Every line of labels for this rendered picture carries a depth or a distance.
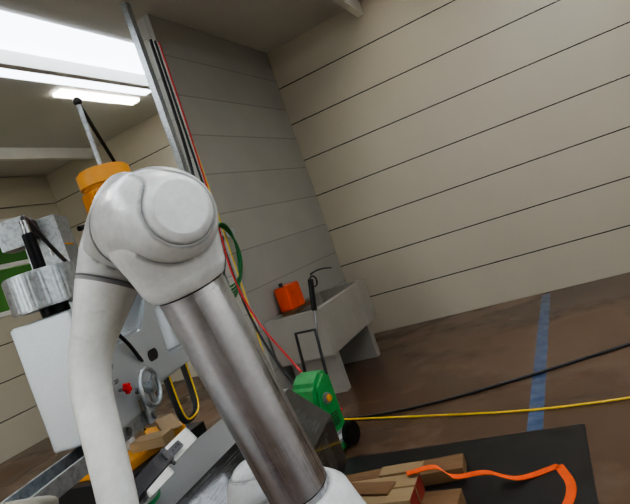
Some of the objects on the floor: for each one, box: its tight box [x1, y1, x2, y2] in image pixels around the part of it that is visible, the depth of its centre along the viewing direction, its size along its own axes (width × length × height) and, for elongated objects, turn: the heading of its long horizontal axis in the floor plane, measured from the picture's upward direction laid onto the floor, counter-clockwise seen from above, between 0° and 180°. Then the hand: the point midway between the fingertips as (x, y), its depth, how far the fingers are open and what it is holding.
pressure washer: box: [292, 328, 360, 450], centre depth 386 cm, size 35×35×87 cm
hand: (175, 454), depth 103 cm, fingers open, 13 cm apart
